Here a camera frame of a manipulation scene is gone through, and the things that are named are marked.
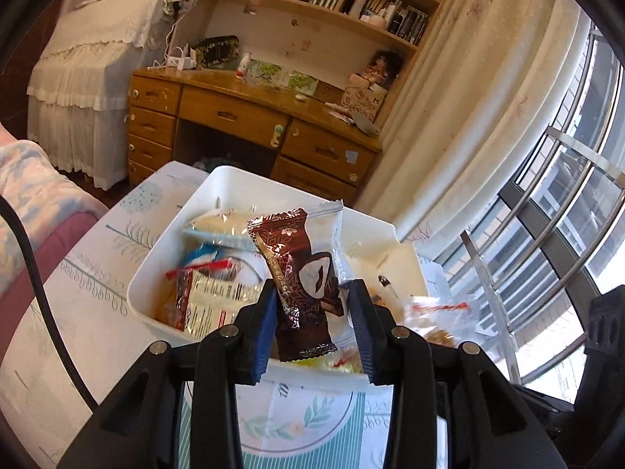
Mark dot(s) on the blue foil candy packet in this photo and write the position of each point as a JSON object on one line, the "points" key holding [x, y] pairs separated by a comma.
{"points": [[198, 256]]}

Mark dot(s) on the black floral storage box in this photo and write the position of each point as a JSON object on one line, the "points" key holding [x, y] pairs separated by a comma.
{"points": [[217, 51]]}

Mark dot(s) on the pink sofa cushion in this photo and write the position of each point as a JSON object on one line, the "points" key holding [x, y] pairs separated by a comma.
{"points": [[53, 254]]}

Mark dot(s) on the wooden desk with drawers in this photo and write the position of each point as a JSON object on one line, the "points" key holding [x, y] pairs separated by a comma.
{"points": [[229, 107]]}

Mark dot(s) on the dark haired doll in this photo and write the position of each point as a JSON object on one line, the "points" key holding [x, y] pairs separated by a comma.
{"points": [[383, 66]]}

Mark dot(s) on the white plastic bin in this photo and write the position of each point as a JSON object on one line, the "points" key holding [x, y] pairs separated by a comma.
{"points": [[161, 273]]}

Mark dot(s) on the clear packet yellow cake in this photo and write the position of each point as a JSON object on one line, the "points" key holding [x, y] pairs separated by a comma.
{"points": [[219, 222]]}

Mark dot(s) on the pastel floral blanket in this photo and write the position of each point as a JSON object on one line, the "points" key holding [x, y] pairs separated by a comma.
{"points": [[29, 176]]}

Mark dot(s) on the white curtain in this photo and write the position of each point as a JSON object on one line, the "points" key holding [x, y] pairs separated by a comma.
{"points": [[464, 107]]}

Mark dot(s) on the tree print tablecloth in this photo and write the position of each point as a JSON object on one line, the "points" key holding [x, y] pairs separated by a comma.
{"points": [[97, 312]]}

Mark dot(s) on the green leaf print panels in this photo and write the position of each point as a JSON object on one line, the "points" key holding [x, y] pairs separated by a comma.
{"points": [[281, 75]]}

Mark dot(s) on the small white bottle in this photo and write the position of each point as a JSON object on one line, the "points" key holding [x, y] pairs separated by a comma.
{"points": [[244, 63]]}

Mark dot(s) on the steel window guard rails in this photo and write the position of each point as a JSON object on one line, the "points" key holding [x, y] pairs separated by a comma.
{"points": [[561, 180]]}

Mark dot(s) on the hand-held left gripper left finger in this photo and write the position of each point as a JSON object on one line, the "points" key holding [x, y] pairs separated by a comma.
{"points": [[261, 332]]}

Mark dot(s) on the clear packet red nuts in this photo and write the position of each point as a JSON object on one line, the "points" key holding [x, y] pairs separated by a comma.
{"points": [[437, 310]]}

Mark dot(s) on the grey cloth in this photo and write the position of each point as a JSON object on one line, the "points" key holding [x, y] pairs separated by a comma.
{"points": [[366, 124]]}

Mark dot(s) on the brown white snack packet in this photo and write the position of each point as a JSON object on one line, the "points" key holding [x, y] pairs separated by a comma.
{"points": [[293, 273]]}

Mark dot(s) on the white red label packet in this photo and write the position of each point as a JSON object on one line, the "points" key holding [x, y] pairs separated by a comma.
{"points": [[210, 298]]}

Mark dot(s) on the white lace furniture cover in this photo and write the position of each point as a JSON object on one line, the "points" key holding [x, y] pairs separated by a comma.
{"points": [[83, 83]]}

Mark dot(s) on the wooden bookshelf hutch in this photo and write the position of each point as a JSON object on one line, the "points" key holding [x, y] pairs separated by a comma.
{"points": [[302, 24]]}

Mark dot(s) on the row of dark books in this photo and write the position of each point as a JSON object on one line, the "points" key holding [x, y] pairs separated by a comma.
{"points": [[390, 14]]}

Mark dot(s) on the white drawer latch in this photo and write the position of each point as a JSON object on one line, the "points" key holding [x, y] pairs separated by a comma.
{"points": [[277, 136]]}

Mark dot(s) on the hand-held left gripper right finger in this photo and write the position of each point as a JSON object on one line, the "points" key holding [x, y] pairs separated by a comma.
{"points": [[364, 337]]}

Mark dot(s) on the white power strip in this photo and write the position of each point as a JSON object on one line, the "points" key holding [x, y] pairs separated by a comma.
{"points": [[178, 61]]}

